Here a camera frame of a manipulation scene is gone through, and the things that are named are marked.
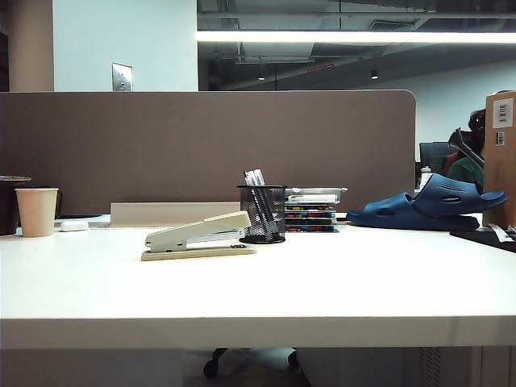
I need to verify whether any beige metal stapler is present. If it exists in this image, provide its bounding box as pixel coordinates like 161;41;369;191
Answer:
140;210;257;262

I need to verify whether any black box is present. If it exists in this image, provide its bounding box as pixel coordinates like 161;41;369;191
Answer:
0;180;20;236

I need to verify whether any beige paper cup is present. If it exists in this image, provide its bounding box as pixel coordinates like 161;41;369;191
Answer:
15;187;60;238

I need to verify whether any brown cardboard box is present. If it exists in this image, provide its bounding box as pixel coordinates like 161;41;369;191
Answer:
482;89;516;227

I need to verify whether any black office chair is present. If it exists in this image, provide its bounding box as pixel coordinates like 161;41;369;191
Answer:
418;141;460;175

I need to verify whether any clear tray with markers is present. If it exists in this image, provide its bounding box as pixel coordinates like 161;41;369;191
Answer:
286;194;338;204

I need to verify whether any black mesh pen holder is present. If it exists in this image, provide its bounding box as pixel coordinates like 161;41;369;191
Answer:
236;184;289;244

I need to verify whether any black mat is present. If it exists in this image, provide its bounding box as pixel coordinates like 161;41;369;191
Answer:
449;226;516;254

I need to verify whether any clear plastic drawer organizer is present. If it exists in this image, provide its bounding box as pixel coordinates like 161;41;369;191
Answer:
284;186;349;234

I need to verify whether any dark blue slipper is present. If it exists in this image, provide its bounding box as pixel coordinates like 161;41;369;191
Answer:
345;191;481;232
414;173;509;218

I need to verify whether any white earbuds case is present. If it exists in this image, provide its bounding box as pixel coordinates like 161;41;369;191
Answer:
59;218;89;232

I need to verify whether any metal wall plate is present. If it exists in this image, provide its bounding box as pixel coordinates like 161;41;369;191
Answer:
111;62;135;92

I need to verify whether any brown desk partition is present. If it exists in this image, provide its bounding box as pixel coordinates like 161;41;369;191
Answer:
0;89;418;215

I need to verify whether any person in green shirt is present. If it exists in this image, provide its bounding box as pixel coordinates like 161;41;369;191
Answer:
447;108;487;194

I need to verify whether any beige cable tray flap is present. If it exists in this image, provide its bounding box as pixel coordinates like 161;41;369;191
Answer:
110;201;243;227

